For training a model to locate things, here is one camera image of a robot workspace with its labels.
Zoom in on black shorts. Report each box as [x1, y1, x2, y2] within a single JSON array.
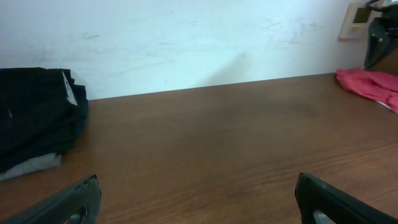
[[1, 67, 81, 172]]

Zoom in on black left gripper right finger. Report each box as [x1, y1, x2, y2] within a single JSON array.
[[295, 172, 397, 224]]

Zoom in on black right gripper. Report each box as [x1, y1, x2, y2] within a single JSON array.
[[364, 0, 397, 68]]

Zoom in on white garment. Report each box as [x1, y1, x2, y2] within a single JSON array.
[[376, 101, 395, 112]]

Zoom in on folded navy blue garment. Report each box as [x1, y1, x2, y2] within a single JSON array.
[[72, 84, 88, 137]]

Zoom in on beige wall outlet plate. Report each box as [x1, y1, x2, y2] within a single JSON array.
[[338, 2, 372, 40]]

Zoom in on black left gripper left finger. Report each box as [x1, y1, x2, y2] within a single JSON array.
[[1, 174, 101, 224]]

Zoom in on folded grey garment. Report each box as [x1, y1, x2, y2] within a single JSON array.
[[1, 153, 62, 181]]

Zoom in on red t-shirt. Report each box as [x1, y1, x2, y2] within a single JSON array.
[[335, 68, 397, 113]]

